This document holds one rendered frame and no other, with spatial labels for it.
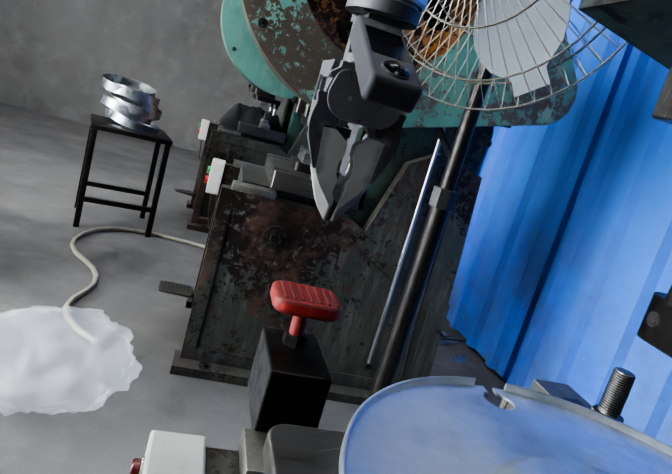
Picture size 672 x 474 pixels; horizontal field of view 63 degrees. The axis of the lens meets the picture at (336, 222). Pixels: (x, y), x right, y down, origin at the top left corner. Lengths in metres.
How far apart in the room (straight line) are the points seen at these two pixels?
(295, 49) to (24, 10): 5.75
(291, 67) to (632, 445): 1.25
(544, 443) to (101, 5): 6.74
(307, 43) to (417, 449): 1.30
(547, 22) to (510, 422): 0.76
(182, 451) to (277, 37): 1.17
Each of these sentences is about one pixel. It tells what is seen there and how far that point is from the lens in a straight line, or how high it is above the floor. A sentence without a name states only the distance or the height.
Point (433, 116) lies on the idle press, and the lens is 1.60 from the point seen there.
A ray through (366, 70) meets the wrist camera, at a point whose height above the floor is 0.98.
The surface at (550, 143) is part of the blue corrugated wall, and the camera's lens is 2.71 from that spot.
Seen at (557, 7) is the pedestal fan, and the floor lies 1.20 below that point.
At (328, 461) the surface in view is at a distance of 0.30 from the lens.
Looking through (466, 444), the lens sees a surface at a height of 0.78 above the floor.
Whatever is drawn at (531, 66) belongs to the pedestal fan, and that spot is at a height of 1.11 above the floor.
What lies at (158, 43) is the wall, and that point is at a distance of 6.82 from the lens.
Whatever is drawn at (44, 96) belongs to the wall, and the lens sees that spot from 7.05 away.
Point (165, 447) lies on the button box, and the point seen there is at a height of 0.63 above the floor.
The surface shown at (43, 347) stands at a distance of 1.60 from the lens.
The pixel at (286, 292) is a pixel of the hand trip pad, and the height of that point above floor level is 0.76.
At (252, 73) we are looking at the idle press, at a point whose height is 1.00.
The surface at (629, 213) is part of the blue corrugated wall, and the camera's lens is 2.21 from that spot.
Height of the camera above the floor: 0.94
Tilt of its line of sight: 11 degrees down
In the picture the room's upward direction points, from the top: 16 degrees clockwise
